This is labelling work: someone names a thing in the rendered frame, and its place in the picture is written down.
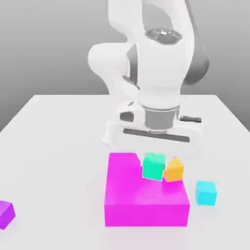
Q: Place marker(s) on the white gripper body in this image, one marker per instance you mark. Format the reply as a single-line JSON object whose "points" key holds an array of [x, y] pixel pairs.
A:
{"points": [[156, 145]]}

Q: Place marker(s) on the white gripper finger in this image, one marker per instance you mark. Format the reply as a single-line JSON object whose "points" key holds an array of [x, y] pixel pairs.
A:
{"points": [[168, 160], [140, 158]]}

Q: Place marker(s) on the small green cube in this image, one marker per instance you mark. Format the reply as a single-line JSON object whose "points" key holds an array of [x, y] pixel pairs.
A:
{"points": [[153, 167]]}

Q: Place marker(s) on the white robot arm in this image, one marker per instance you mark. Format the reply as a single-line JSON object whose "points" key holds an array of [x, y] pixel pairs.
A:
{"points": [[160, 78]]}

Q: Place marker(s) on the small orange cube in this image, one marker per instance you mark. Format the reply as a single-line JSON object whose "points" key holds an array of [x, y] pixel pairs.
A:
{"points": [[174, 171]]}

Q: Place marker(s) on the small cyan cube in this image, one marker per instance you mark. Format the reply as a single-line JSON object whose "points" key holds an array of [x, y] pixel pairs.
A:
{"points": [[206, 193]]}

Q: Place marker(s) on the small purple cube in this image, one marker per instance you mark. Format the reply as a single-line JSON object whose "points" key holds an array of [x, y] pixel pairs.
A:
{"points": [[5, 213]]}

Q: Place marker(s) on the large magenta box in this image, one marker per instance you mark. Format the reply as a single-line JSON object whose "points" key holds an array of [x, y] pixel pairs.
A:
{"points": [[136, 199]]}

